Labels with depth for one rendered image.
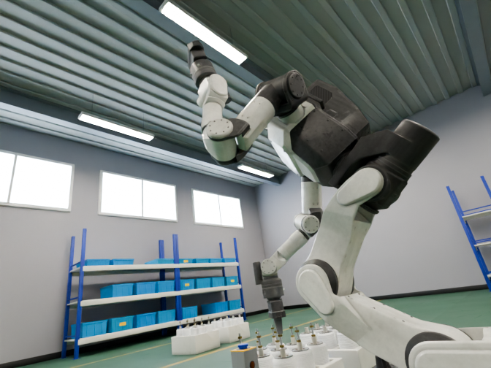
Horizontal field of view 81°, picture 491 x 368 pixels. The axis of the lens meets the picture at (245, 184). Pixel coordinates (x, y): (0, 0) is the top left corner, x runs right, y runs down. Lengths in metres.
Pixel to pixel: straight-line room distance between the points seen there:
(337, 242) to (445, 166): 6.76
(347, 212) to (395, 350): 0.37
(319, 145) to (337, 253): 0.35
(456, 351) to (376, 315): 0.19
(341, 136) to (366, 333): 0.58
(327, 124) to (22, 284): 5.61
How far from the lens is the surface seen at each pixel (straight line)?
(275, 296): 1.29
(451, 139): 7.78
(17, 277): 6.06
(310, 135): 0.99
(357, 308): 0.95
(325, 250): 0.97
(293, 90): 0.95
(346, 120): 1.02
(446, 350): 0.85
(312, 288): 0.95
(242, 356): 1.19
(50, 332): 6.12
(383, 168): 0.92
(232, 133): 0.82
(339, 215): 0.93
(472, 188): 7.48
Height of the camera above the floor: 0.49
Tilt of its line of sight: 21 degrees up
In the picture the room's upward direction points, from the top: 8 degrees counter-clockwise
